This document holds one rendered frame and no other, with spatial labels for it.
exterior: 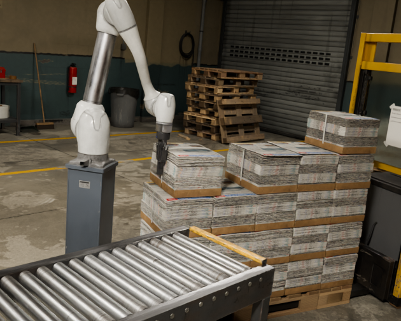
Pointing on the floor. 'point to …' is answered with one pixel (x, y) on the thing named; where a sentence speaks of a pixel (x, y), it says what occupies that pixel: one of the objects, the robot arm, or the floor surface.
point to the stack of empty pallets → (218, 74)
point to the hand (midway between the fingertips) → (160, 167)
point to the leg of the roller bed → (260, 310)
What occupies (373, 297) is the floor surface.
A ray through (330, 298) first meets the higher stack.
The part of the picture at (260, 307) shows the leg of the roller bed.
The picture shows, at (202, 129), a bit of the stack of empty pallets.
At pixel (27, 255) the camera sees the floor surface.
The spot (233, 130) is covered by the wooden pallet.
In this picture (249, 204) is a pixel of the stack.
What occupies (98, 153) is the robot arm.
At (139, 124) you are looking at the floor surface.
